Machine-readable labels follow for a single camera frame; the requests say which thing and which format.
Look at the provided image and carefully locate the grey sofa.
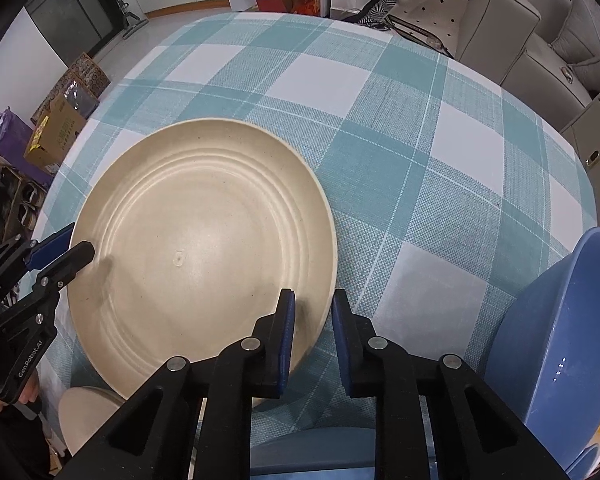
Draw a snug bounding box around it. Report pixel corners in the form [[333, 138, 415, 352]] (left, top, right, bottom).
[[452, 0, 600, 121]]

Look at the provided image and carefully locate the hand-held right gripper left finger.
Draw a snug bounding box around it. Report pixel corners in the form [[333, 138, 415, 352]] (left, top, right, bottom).
[[70, 288, 297, 480]]

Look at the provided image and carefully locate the dark plastic bag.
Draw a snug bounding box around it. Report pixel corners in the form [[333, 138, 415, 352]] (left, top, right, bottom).
[[55, 80, 101, 117]]

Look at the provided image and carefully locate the small grey cushion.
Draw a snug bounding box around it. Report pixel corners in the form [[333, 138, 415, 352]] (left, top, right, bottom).
[[552, 0, 600, 61]]

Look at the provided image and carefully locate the teal white checked tablecloth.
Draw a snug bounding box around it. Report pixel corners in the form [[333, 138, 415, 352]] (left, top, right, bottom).
[[32, 12, 598, 480]]

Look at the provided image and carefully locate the wooden shoe rack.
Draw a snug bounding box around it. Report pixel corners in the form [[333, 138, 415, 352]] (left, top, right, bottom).
[[0, 152, 48, 256]]

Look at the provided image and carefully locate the beige bedside cabinet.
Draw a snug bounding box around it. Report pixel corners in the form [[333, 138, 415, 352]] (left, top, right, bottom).
[[560, 92, 600, 201]]

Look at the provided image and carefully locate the beige dotted cushion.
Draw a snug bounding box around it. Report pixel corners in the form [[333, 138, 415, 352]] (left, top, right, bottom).
[[390, 0, 468, 48]]

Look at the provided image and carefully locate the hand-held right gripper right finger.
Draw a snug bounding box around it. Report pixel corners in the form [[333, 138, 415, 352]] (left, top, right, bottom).
[[331, 288, 571, 480]]

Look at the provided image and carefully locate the black glass door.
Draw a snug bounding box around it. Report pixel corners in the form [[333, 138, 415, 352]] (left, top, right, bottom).
[[22, 0, 146, 58]]

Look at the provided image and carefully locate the blue bowl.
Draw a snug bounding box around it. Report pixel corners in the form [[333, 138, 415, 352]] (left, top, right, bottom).
[[484, 227, 600, 480], [250, 427, 381, 480]]

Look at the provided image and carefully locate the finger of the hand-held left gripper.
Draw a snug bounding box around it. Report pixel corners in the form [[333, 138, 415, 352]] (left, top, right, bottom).
[[0, 241, 96, 333], [0, 222, 76, 291]]

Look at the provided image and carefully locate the brown patterned flat box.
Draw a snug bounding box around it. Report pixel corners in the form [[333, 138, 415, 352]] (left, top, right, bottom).
[[32, 51, 112, 126]]

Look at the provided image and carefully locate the stick vacuum cleaner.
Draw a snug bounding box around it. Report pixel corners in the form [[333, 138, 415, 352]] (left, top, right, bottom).
[[117, 0, 148, 38]]

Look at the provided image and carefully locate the purple plastic bag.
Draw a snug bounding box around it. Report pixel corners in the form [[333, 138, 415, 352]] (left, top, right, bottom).
[[0, 107, 53, 186]]

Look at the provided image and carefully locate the beige round plate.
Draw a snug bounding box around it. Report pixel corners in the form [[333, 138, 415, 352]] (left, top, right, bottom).
[[66, 118, 338, 403], [57, 385, 126, 456]]

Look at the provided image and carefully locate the person's left hand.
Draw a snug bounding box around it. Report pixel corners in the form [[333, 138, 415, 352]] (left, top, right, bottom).
[[0, 375, 41, 413]]

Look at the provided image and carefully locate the cardboard box with yellow print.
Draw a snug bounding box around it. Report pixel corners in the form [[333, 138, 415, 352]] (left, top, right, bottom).
[[24, 95, 88, 173]]

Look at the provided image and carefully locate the person's left forearm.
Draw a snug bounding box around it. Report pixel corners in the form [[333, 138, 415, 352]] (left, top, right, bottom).
[[0, 402, 56, 480]]

